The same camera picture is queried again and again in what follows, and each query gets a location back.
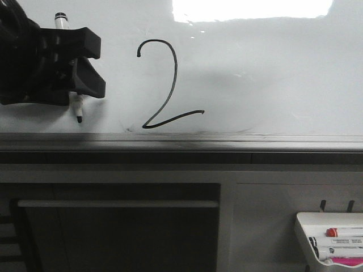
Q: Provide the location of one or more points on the black capped marker upper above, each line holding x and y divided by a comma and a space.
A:
339, 242

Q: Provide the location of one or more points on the black hook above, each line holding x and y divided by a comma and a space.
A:
350, 206
322, 206

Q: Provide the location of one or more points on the red capped marker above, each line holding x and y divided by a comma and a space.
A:
345, 232

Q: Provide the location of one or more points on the right black hook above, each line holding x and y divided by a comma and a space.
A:
350, 206

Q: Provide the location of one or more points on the black capped marker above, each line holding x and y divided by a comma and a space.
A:
339, 242
325, 252

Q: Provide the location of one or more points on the black and white whiteboard marker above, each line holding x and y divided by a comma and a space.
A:
61, 22

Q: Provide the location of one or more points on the pink eraser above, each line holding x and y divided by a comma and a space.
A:
347, 261

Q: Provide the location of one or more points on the left black hook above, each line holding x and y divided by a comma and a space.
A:
322, 206

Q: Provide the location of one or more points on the white marker holder tray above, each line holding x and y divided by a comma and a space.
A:
315, 224

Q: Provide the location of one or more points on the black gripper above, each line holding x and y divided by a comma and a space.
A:
43, 65

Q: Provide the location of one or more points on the black capped marker lower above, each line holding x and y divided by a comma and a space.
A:
325, 252

